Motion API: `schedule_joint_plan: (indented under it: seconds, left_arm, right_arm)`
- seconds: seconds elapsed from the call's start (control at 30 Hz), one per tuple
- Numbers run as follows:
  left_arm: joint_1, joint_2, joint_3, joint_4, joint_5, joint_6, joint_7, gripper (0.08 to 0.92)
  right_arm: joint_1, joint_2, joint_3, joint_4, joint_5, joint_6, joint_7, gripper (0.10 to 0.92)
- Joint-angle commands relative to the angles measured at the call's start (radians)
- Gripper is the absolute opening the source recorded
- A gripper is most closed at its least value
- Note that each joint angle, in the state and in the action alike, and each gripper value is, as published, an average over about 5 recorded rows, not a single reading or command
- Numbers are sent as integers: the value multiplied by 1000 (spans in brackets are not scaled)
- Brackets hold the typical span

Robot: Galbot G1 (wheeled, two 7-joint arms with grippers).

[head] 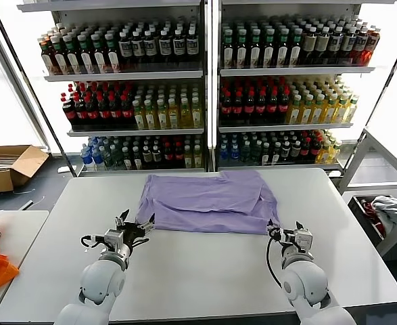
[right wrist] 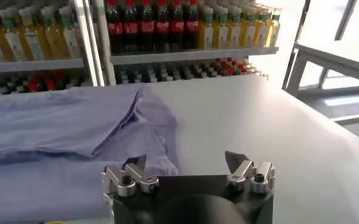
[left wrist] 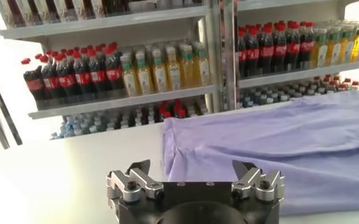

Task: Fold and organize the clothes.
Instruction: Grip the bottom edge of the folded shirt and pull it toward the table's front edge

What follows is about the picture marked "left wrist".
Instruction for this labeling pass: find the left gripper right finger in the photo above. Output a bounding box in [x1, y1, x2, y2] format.
[231, 159, 286, 203]

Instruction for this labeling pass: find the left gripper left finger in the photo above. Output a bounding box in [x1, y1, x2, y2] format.
[105, 159, 165, 204]

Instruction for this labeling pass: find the purple t-shirt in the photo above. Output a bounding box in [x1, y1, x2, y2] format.
[162, 89, 359, 217]

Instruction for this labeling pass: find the cola bottle red cap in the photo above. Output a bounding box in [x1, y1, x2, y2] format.
[72, 51, 93, 95]
[41, 56, 61, 100]
[159, 102, 172, 120]
[104, 47, 125, 92]
[299, 21, 316, 70]
[285, 21, 301, 71]
[55, 54, 78, 98]
[245, 27, 261, 77]
[22, 57, 48, 103]
[238, 27, 247, 79]
[87, 49, 110, 94]
[172, 99, 188, 119]
[258, 24, 274, 75]
[272, 23, 288, 73]

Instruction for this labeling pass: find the grey metal shelf unit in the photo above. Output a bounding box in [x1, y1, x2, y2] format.
[0, 0, 226, 141]
[224, 0, 359, 110]

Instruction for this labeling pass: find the dark metal pole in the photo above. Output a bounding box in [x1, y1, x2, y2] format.
[0, 59, 24, 146]

